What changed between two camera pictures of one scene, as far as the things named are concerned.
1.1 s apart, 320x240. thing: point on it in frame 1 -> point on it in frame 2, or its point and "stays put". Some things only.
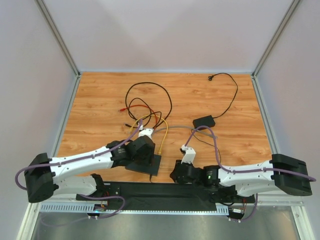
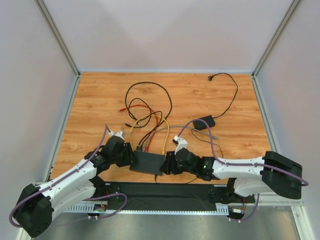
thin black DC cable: (207, 140) -> (194, 180)
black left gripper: (149, 158) -> (124, 153)
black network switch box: (150, 169) stays put
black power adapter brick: (207, 121) stays put
